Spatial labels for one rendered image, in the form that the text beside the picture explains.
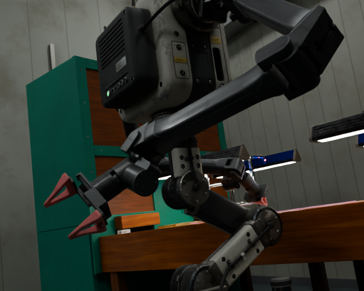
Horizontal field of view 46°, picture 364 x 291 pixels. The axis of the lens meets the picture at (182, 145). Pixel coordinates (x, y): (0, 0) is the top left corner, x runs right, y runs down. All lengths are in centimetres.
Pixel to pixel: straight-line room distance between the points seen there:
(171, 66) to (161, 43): 7
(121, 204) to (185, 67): 145
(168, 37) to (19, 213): 333
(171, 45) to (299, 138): 342
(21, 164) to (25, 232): 64
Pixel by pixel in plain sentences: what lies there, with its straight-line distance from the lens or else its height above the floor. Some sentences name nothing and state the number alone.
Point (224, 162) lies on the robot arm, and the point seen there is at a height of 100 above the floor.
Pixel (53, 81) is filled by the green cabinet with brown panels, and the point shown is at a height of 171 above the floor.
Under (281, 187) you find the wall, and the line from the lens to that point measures 472.
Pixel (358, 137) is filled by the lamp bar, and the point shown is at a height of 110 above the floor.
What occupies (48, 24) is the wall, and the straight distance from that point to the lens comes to 498.
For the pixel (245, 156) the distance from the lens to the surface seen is 212.
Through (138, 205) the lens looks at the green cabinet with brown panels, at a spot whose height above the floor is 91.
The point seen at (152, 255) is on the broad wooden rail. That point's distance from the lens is 210.
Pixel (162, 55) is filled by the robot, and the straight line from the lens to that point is 120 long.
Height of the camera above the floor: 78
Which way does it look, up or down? 10 degrees up
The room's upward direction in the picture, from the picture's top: 8 degrees counter-clockwise
